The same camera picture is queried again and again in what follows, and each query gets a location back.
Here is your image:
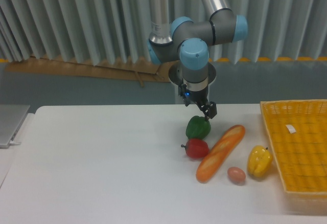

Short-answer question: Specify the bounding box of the yellow woven basket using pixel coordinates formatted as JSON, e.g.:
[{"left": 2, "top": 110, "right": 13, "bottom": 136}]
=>
[{"left": 260, "top": 99, "right": 326, "bottom": 197}]

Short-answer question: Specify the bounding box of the brown toy egg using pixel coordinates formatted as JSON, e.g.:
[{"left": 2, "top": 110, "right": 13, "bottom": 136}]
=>
[{"left": 227, "top": 167, "right": 246, "bottom": 183}]

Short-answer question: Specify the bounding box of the white label tag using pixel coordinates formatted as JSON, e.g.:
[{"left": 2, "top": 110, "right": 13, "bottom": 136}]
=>
[{"left": 286, "top": 124, "right": 296, "bottom": 134}]

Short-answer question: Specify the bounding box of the yellow toy bell pepper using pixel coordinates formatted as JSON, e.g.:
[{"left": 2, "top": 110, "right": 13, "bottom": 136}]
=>
[{"left": 247, "top": 145, "right": 273, "bottom": 178}]

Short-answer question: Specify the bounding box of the grey pleated curtain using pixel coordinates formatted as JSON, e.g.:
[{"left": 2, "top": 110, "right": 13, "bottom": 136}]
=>
[{"left": 1, "top": 0, "right": 326, "bottom": 65}]

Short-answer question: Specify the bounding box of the green toy bell pepper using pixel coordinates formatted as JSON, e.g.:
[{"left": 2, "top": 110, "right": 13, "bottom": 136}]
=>
[{"left": 185, "top": 116, "right": 211, "bottom": 140}]

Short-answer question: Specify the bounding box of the silver laptop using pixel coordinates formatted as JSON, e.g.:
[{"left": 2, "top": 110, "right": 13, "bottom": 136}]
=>
[{"left": 1, "top": 104, "right": 30, "bottom": 149}]

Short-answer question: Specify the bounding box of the toy baguette bread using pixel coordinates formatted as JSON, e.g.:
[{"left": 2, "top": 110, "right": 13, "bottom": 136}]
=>
[{"left": 196, "top": 125, "right": 246, "bottom": 183}]

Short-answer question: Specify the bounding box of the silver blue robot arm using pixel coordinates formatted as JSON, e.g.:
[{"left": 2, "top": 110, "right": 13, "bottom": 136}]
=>
[{"left": 147, "top": 0, "right": 248, "bottom": 120}]

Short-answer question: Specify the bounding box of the brown cardboard sheet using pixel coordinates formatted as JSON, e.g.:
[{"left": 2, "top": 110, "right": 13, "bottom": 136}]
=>
[{"left": 5, "top": 57, "right": 172, "bottom": 87}]

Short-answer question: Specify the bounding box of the red toy bell pepper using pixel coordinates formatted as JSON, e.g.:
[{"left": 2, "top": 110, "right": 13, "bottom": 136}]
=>
[{"left": 181, "top": 138, "right": 209, "bottom": 159}]

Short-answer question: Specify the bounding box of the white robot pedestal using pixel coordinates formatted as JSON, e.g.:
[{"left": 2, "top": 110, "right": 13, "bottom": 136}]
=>
[{"left": 169, "top": 61, "right": 216, "bottom": 104}]

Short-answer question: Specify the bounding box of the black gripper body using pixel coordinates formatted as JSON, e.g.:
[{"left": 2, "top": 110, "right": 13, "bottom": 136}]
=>
[{"left": 178, "top": 84, "right": 208, "bottom": 106}]

